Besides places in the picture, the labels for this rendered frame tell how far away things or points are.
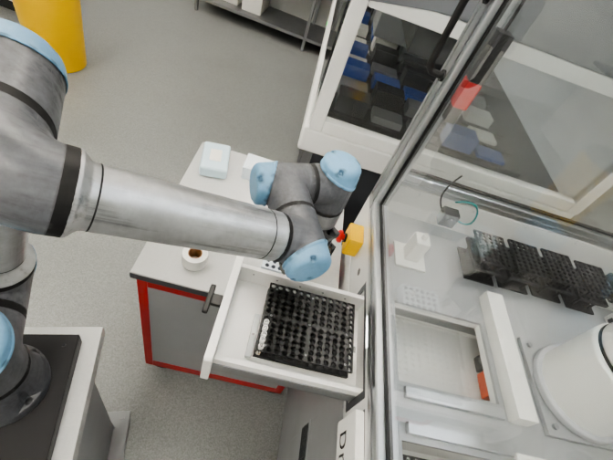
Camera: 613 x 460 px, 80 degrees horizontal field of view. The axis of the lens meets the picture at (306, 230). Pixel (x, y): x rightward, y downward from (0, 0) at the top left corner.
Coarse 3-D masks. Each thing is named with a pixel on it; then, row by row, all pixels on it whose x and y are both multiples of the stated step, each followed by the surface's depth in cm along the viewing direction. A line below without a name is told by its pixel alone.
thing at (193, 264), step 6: (186, 252) 101; (192, 252) 104; (198, 252) 104; (204, 252) 103; (186, 258) 100; (192, 258) 100; (198, 258) 101; (204, 258) 101; (186, 264) 101; (192, 264) 100; (198, 264) 101; (204, 264) 103; (192, 270) 102; (198, 270) 103
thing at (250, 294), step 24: (240, 288) 94; (264, 288) 96; (312, 288) 95; (336, 288) 96; (240, 312) 90; (360, 312) 97; (240, 336) 86; (360, 336) 92; (216, 360) 76; (240, 360) 77; (264, 360) 84; (360, 360) 88; (288, 384) 80; (312, 384) 79; (336, 384) 79; (360, 384) 84
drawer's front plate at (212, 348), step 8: (240, 256) 90; (240, 264) 88; (232, 272) 86; (232, 280) 85; (232, 288) 83; (224, 296) 82; (232, 296) 84; (224, 304) 80; (224, 312) 79; (216, 320) 77; (224, 320) 82; (216, 328) 76; (216, 336) 75; (208, 344) 74; (216, 344) 74; (208, 352) 73; (208, 360) 72; (208, 368) 74; (200, 376) 79; (208, 376) 78
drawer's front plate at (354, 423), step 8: (352, 416) 74; (360, 416) 73; (344, 424) 78; (352, 424) 73; (360, 424) 72; (352, 432) 72; (360, 432) 71; (344, 440) 75; (352, 440) 71; (360, 440) 70; (344, 448) 74; (352, 448) 70; (360, 448) 69; (336, 456) 77; (344, 456) 73; (352, 456) 69; (360, 456) 68
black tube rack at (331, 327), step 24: (288, 288) 91; (288, 312) 87; (312, 312) 88; (336, 312) 94; (288, 336) 86; (312, 336) 88; (336, 336) 89; (288, 360) 83; (312, 360) 81; (336, 360) 82
